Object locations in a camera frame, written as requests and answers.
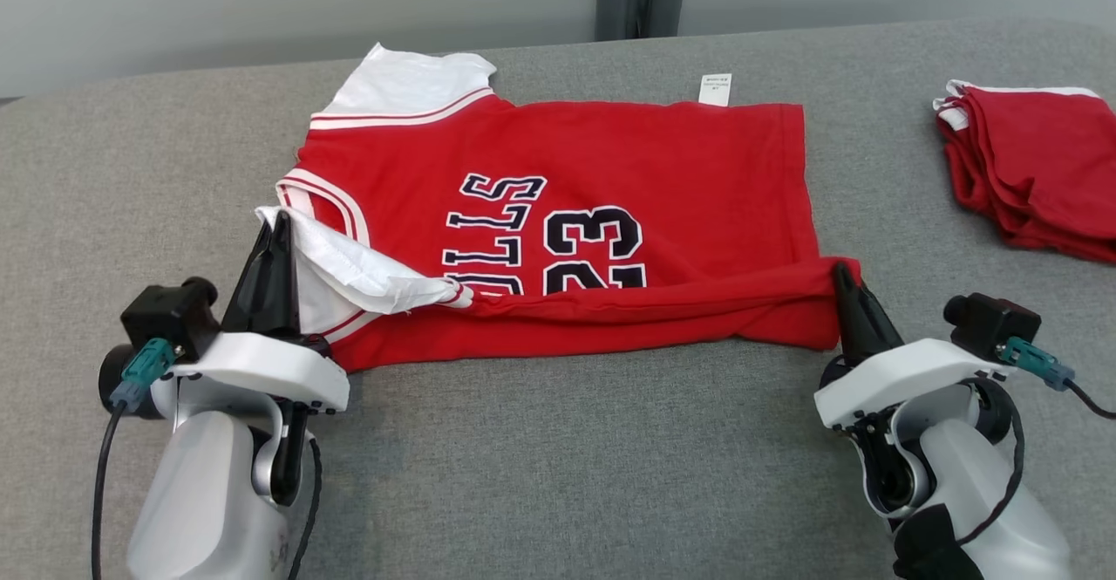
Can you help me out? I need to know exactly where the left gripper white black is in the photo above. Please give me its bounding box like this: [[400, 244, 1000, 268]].
[[170, 210, 350, 413]]

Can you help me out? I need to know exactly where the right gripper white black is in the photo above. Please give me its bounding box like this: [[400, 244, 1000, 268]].
[[813, 263, 1017, 431]]

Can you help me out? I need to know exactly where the red shorts white trim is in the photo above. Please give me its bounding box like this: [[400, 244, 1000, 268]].
[[933, 80, 1116, 264]]

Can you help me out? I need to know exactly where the red basketball jersey number 23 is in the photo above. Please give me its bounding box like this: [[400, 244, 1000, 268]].
[[255, 42, 864, 373]]

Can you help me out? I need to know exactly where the left camera cable teal plug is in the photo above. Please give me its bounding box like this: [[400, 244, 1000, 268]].
[[92, 338, 177, 580]]

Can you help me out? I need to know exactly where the camera cable teal plug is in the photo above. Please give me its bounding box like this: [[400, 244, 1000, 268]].
[[998, 338, 1116, 420], [92, 338, 177, 580]]

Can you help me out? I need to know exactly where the right camera cable teal plug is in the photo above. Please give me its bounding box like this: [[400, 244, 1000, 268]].
[[998, 338, 1116, 420]]

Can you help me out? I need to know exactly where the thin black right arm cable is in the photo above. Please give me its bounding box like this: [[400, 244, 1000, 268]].
[[955, 397, 1026, 548]]

